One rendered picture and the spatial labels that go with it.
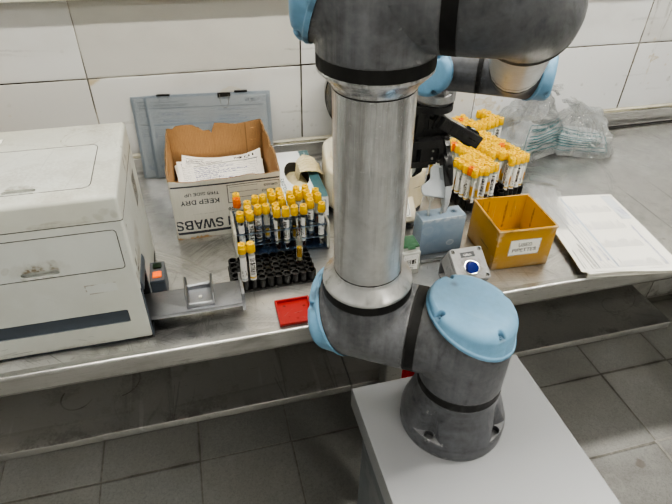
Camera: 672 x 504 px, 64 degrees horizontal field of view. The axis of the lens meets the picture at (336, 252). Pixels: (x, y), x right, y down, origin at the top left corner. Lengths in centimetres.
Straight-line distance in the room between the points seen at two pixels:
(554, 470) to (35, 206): 82
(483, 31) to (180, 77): 108
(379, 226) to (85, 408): 134
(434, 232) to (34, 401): 128
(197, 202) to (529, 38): 87
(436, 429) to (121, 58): 110
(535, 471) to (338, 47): 61
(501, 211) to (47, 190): 91
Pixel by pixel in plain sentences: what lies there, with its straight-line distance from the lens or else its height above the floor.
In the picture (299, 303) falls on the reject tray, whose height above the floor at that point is 88.
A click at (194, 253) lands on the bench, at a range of 121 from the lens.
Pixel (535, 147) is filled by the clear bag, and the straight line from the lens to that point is 165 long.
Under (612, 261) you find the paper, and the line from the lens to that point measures 130.
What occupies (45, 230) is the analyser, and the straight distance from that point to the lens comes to 91.
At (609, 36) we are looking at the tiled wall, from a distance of 188.
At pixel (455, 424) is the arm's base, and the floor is 98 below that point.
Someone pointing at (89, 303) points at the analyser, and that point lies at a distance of 99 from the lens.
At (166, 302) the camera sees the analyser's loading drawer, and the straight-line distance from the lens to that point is 104.
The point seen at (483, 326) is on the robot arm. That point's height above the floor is 114.
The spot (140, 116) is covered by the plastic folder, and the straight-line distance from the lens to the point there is 148.
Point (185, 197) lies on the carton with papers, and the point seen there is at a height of 98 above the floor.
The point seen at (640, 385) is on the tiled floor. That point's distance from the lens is 237.
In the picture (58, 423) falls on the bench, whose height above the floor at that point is 27.
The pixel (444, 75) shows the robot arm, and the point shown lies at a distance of 85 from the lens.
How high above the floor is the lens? 159
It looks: 37 degrees down
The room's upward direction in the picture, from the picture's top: 1 degrees clockwise
